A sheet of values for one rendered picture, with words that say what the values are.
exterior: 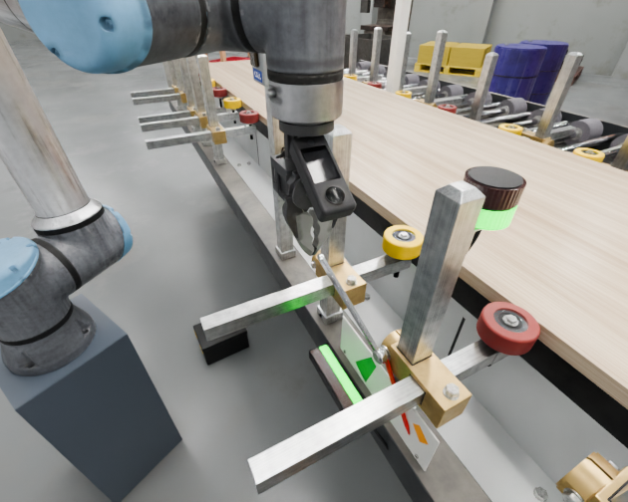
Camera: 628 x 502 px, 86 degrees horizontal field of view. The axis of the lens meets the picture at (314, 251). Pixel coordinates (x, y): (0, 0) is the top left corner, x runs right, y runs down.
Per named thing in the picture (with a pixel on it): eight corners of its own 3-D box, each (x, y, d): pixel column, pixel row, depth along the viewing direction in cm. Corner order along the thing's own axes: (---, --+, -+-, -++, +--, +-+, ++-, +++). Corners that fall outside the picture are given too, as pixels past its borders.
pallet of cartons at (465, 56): (490, 71, 714) (497, 44, 685) (476, 78, 651) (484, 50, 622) (427, 64, 780) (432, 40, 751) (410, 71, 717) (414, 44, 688)
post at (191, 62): (205, 148, 166) (181, 33, 137) (203, 146, 168) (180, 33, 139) (212, 147, 167) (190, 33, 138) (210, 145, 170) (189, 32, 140)
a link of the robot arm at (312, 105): (358, 81, 39) (280, 89, 35) (355, 124, 41) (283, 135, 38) (322, 68, 45) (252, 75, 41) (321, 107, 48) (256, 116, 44)
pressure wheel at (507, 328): (490, 392, 53) (517, 348, 46) (453, 354, 58) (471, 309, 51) (524, 373, 56) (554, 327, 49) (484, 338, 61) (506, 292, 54)
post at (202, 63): (219, 176, 151) (196, 54, 122) (217, 173, 153) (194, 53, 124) (227, 175, 152) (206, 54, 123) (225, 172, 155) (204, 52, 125)
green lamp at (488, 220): (483, 235, 35) (490, 217, 34) (443, 209, 39) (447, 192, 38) (522, 221, 37) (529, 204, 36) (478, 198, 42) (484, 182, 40)
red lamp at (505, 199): (491, 215, 34) (498, 195, 32) (448, 190, 38) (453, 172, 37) (531, 201, 36) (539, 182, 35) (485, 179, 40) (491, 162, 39)
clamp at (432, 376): (436, 429, 46) (445, 411, 43) (378, 355, 56) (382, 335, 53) (466, 411, 48) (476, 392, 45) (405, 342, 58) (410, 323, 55)
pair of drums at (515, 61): (545, 110, 473) (573, 40, 422) (527, 131, 399) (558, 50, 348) (493, 102, 507) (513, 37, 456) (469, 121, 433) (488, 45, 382)
